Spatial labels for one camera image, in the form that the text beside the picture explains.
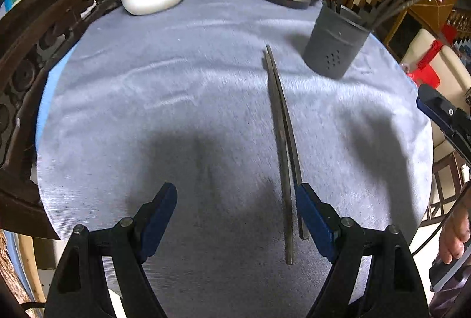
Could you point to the person's right hand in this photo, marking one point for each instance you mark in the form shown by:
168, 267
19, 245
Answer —
456, 229

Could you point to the grey tablecloth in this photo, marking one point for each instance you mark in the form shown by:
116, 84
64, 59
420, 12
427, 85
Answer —
184, 82

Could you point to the blue table cover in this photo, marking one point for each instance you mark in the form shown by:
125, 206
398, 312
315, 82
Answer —
48, 93

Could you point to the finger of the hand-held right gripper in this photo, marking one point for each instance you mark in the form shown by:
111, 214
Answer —
436, 108

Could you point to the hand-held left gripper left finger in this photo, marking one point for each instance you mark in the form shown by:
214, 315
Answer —
158, 218

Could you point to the dark grey chopstick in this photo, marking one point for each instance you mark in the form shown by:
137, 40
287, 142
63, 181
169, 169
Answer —
289, 141
280, 141

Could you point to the grey perforated chopstick holder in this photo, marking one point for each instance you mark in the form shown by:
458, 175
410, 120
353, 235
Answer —
331, 42

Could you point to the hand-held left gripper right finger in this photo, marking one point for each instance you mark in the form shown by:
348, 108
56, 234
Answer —
316, 222

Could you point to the dark carved wooden sideboard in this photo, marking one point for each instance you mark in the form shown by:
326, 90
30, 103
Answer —
22, 46

